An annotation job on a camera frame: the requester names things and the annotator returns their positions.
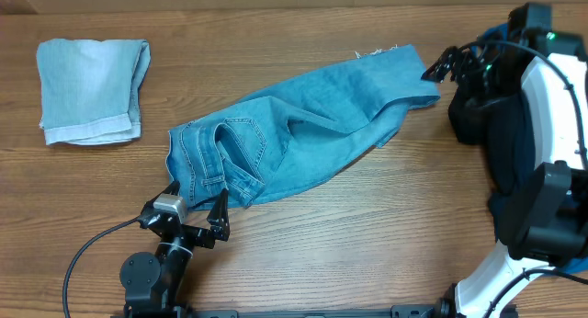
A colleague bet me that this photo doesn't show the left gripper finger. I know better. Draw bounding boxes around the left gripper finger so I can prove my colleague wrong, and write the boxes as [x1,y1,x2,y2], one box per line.
[207,188,230,242]
[141,180,180,211]

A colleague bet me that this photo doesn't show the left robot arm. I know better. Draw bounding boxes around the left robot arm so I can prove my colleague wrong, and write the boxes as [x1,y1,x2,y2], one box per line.
[119,181,230,317]

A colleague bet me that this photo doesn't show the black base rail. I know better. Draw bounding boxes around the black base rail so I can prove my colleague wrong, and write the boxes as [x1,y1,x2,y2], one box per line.
[109,303,520,318]

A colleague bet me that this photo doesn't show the folded light blue jeans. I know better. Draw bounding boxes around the folded light blue jeans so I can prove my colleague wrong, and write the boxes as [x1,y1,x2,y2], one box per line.
[36,39,151,146]

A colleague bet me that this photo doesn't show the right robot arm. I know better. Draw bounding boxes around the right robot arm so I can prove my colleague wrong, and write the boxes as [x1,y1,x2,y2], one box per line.
[423,3,587,317]

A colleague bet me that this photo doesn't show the blue denim jeans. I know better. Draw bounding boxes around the blue denim jeans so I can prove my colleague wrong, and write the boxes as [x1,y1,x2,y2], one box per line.
[166,45,440,210]

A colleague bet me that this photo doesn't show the dark blue garment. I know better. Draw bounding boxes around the dark blue garment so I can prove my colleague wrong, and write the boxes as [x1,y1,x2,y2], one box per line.
[489,28,587,273]

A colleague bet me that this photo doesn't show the black garment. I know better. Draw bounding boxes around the black garment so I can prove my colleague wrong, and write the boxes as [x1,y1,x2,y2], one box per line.
[448,79,536,196]

